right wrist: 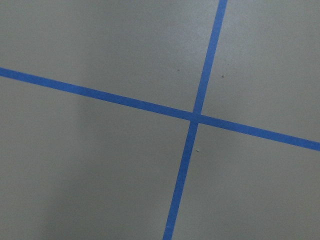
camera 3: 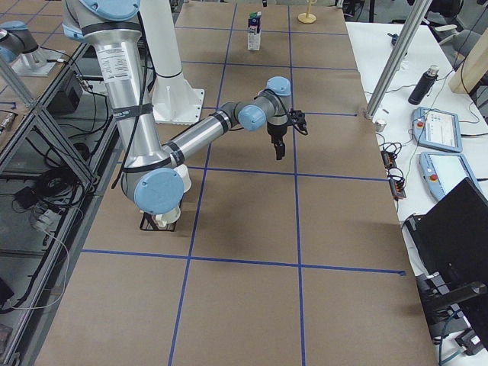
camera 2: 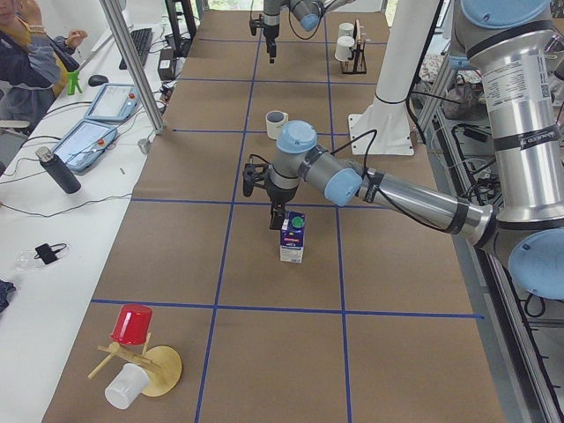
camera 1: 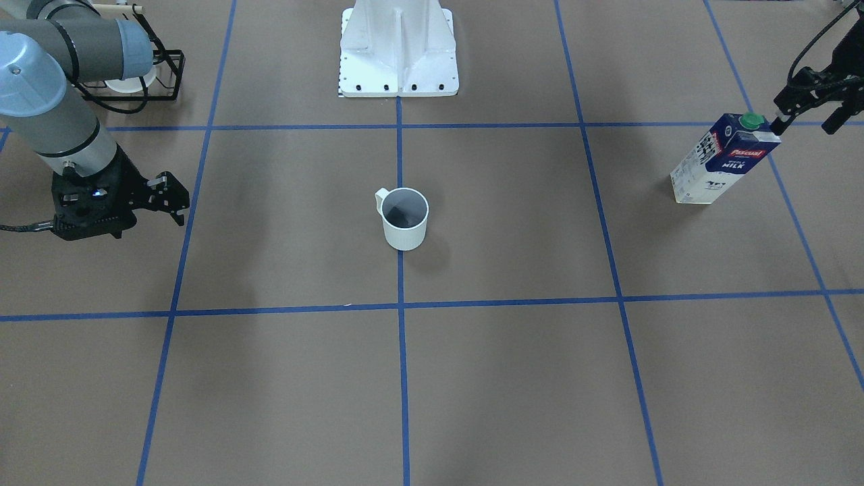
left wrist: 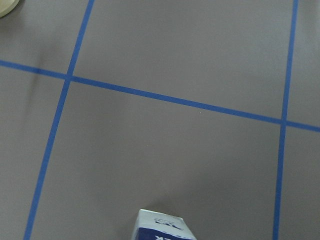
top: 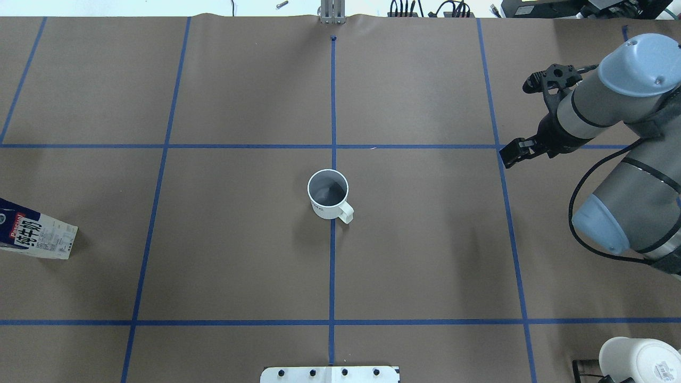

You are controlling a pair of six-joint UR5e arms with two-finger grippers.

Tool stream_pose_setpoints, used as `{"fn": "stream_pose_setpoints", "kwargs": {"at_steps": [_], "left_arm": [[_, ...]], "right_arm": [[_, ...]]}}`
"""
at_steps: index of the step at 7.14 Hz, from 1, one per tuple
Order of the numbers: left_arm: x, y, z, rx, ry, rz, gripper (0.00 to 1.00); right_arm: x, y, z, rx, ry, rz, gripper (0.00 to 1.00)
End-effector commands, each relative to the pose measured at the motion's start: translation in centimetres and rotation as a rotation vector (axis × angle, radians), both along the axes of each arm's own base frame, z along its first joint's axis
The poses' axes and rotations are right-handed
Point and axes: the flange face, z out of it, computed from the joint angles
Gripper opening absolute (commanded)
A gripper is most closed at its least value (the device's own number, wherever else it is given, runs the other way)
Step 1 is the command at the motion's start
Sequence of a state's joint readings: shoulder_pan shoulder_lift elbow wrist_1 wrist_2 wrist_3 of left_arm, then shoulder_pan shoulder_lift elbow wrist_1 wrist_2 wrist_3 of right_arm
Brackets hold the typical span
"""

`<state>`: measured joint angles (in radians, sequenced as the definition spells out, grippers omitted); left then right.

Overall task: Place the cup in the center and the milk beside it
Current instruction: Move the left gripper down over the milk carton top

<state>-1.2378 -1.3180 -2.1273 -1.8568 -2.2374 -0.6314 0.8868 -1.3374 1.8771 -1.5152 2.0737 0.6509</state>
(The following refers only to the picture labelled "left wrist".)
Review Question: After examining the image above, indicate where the milk carton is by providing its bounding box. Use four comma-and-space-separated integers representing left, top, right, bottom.
131, 209, 196, 240

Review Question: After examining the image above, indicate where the wooden mug tree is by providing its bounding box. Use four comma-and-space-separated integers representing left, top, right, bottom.
0, 0, 19, 18

